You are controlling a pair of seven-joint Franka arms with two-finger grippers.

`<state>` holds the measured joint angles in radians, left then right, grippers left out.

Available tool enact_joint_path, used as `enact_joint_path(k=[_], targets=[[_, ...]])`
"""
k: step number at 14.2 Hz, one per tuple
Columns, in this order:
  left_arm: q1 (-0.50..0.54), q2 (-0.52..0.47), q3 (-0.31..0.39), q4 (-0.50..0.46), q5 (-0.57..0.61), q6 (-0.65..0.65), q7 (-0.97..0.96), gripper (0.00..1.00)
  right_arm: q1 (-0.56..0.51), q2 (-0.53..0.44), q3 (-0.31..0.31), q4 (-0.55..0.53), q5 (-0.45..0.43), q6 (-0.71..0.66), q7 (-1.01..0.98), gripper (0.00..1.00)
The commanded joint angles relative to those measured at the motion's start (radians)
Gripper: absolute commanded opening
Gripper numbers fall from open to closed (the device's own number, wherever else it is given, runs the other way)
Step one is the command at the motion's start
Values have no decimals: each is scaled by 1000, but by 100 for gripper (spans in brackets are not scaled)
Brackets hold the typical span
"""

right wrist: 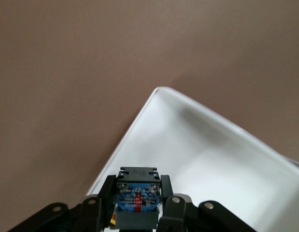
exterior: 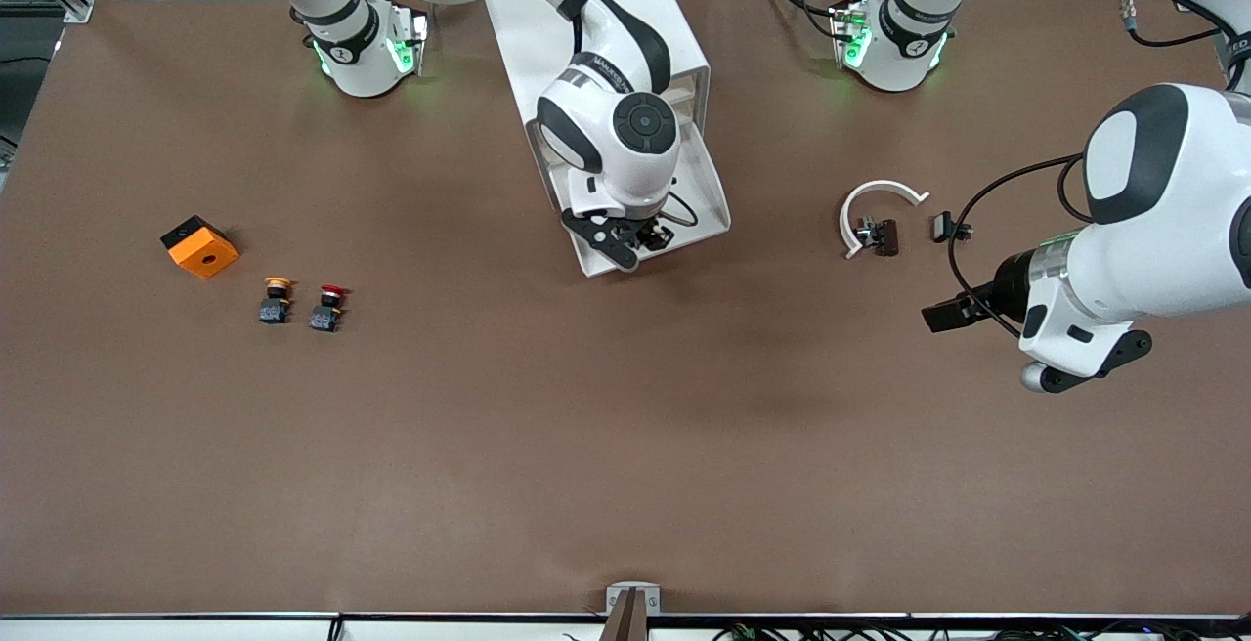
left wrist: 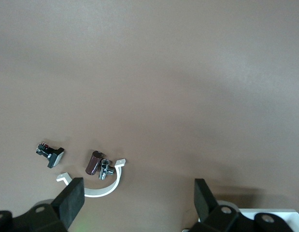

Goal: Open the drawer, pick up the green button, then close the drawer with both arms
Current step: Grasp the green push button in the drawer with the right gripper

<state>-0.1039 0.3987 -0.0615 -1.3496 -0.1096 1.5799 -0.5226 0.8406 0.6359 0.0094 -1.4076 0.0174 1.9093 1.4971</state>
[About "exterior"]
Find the white drawer cabinet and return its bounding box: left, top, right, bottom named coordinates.
left=486, top=0, right=712, bottom=222

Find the red push button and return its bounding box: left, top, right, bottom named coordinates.
left=309, top=283, right=347, bottom=333

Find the yellow push button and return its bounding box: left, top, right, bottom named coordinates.
left=259, top=276, right=295, bottom=325

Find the brown electrical component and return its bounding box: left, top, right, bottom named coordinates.
left=855, top=216, right=900, bottom=258

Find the orange box with hole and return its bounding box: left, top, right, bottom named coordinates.
left=160, top=215, right=240, bottom=280

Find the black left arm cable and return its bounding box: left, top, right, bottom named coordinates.
left=946, top=152, right=1091, bottom=339

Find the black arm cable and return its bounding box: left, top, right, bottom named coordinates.
left=946, top=152, right=1091, bottom=339
left=528, top=0, right=701, bottom=230

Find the white curved plastic ring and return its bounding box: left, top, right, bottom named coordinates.
left=839, top=179, right=931, bottom=261

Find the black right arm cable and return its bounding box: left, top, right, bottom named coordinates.
left=528, top=0, right=701, bottom=230

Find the grey metal bracket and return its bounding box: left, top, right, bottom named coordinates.
left=600, top=582, right=663, bottom=641

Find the white table edge rail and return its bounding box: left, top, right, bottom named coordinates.
left=0, top=612, right=1251, bottom=641

